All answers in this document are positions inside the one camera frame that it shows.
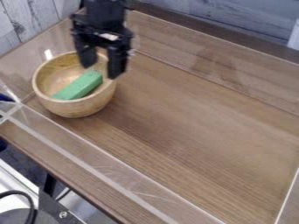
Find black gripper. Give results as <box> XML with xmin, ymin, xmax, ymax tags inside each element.
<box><xmin>69</xmin><ymin>0</ymin><xmax>133</xmax><ymax>80</ymax></box>

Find clear acrylic tray walls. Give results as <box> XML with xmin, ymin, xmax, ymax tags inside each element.
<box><xmin>0</xmin><ymin>3</ymin><xmax>299</xmax><ymax>224</ymax></box>

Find grey metal bracket with screw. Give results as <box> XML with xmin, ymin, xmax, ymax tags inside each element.
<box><xmin>39</xmin><ymin>198</ymin><xmax>85</xmax><ymax>224</ymax></box>

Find black cable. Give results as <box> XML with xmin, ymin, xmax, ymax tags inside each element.
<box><xmin>0</xmin><ymin>190</ymin><xmax>39</xmax><ymax>224</ymax></box>

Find brown wooden bowl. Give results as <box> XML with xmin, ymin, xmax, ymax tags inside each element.
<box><xmin>32</xmin><ymin>52</ymin><xmax>117</xmax><ymax>118</ymax></box>

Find white object at right edge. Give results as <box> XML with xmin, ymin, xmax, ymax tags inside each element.
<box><xmin>287</xmin><ymin>18</ymin><xmax>299</xmax><ymax>51</ymax></box>

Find black table leg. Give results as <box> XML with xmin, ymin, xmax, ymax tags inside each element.
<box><xmin>43</xmin><ymin>174</ymin><xmax>57</xmax><ymax>197</ymax></box>

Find green rectangular block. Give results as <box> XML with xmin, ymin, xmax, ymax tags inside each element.
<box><xmin>51</xmin><ymin>70</ymin><xmax>103</xmax><ymax>100</ymax></box>

